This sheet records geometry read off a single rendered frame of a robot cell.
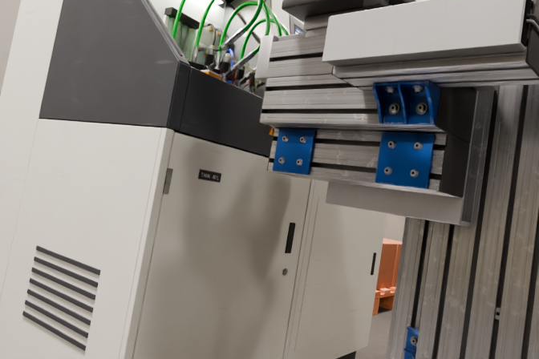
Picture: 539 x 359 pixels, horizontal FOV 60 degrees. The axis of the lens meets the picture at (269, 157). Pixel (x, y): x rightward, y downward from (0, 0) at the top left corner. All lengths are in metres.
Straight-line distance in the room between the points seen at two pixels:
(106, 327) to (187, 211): 0.32
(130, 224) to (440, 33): 0.81
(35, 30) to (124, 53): 0.50
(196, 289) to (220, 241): 0.14
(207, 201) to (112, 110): 0.34
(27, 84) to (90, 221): 0.59
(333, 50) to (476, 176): 0.35
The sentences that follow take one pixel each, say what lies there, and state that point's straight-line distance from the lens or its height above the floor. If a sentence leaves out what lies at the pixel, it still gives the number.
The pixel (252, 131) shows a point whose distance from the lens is 1.34.
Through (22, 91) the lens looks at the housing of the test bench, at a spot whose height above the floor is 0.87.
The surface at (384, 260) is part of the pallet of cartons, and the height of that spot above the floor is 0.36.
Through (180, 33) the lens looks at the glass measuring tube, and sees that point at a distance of 1.87.
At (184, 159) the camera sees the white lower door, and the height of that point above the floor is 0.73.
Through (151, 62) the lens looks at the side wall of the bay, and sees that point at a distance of 1.21.
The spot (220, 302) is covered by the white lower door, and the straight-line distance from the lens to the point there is 1.35.
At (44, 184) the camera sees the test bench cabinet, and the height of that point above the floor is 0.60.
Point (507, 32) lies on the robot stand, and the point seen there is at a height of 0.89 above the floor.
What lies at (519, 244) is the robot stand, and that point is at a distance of 0.86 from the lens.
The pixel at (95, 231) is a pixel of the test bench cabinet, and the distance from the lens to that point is 1.27.
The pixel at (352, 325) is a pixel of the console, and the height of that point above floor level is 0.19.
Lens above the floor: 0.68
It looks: 5 degrees up
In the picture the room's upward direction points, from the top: 10 degrees clockwise
